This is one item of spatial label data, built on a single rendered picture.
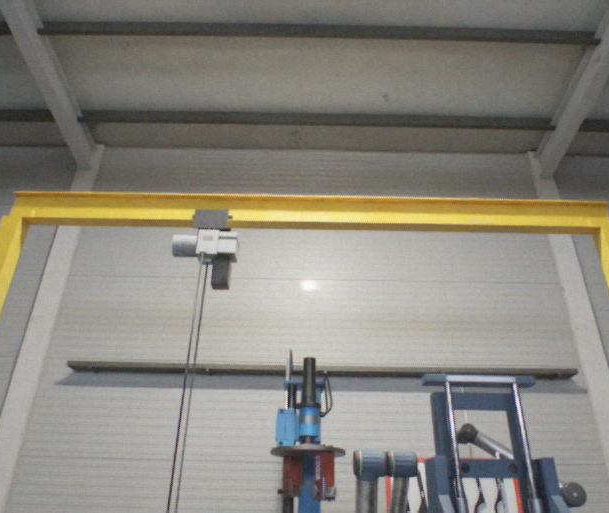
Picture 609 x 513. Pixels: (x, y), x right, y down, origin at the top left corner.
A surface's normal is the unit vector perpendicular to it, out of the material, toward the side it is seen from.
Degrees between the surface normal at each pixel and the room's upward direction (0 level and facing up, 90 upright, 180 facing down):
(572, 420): 90
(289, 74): 173
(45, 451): 90
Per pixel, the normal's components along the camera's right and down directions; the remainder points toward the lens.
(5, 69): -0.01, 0.81
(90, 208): 0.01, -0.49
